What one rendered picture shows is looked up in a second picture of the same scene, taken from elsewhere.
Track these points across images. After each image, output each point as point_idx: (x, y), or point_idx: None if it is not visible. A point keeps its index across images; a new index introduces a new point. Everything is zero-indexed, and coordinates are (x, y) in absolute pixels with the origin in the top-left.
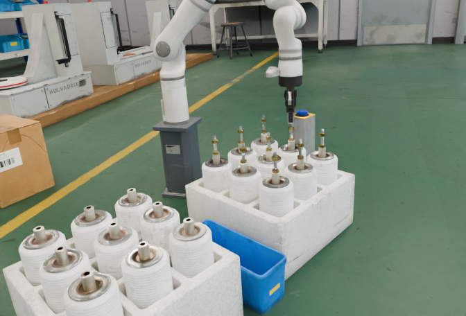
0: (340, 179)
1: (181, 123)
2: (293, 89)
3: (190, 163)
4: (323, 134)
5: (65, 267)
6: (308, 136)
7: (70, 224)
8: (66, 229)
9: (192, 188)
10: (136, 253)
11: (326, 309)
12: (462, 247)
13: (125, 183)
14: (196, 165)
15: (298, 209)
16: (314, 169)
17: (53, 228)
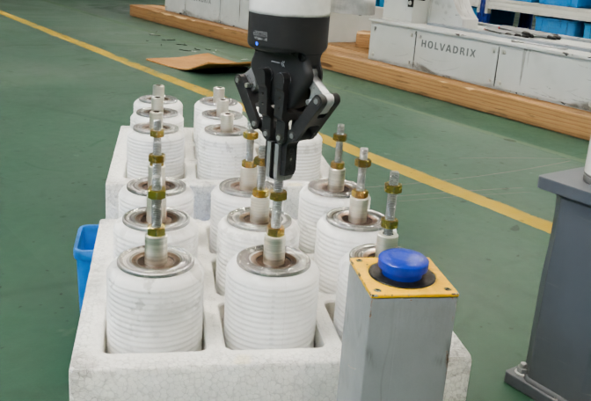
0: (94, 333)
1: (584, 175)
2: (257, 54)
3: (542, 291)
4: (149, 187)
5: (203, 99)
6: (347, 349)
7: (526, 263)
8: (507, 258)
9: None
10: (167, 112)
11: (1, 333)
12: None
13: None
14: (564, 322)
15: (105, 244)
16: (122, 227)
17: (523, 251)
